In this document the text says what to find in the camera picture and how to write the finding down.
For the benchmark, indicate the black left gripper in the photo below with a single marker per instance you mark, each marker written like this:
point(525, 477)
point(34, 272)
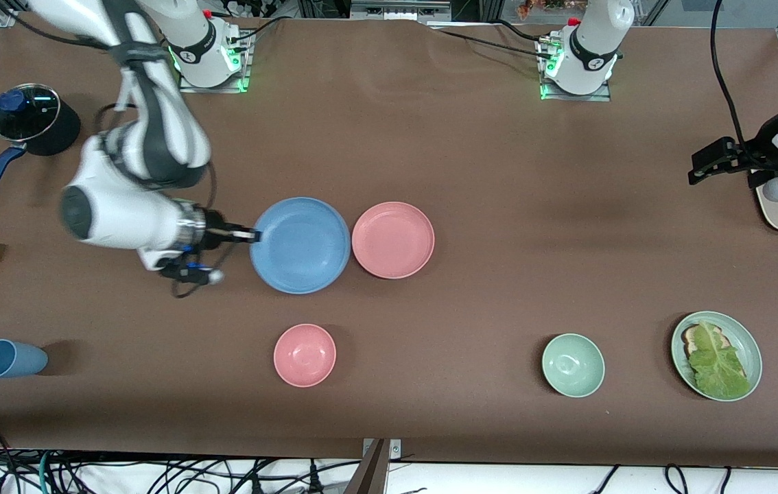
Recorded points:
point(750, 160)

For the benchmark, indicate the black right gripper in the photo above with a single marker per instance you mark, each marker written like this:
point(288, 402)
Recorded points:
point(215, 230)

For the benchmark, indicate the blue shallow bowl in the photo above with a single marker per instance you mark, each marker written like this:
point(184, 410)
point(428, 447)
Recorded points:
point(300, 247)

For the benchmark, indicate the pink shallow bowl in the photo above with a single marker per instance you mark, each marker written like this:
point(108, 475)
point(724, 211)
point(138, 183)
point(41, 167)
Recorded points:
point(393, 240)

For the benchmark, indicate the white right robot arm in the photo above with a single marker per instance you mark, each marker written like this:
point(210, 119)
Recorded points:
point(156, 123)

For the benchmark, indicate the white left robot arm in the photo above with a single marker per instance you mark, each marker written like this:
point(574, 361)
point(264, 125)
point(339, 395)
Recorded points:
point(595, 41)

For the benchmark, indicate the small deep pink bowl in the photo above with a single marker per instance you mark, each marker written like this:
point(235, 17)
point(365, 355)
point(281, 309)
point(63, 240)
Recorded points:
point(304, 355)

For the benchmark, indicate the toasted bread slice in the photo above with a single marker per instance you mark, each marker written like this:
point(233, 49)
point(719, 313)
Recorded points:
point(689, 336)

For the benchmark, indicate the green plate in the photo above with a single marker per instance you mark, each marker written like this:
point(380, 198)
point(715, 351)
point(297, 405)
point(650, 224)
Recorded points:
point(752, 353)

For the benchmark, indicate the green lettuce leaf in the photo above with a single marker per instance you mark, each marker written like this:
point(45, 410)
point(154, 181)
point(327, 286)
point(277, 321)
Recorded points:
point(718, 363)

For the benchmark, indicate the brown table cover sheet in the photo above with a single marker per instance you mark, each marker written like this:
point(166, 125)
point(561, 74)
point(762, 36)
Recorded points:
point(499, 171)

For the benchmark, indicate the glass lid blue knob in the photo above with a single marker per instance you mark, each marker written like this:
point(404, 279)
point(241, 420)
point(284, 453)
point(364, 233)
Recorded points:
point(36, 118)

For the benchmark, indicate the orange red background item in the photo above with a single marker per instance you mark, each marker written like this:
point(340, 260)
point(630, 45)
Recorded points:
point(533, 7)

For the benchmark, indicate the small deep green bowl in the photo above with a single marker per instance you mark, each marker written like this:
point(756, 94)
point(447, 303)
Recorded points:
point(573, 366)

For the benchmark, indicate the blue plastic cup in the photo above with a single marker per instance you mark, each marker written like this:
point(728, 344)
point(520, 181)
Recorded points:
point(12, 359)

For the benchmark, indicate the dark angled bar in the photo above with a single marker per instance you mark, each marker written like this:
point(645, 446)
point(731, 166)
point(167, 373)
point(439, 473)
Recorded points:
point(368, 477)

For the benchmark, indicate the grey metal box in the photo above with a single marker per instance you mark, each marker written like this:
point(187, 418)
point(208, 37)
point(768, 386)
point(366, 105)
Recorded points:
point(396, 10)

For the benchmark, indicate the grey metal bracket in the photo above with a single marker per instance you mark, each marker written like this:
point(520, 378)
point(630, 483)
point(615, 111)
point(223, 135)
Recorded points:
point(396, 449)

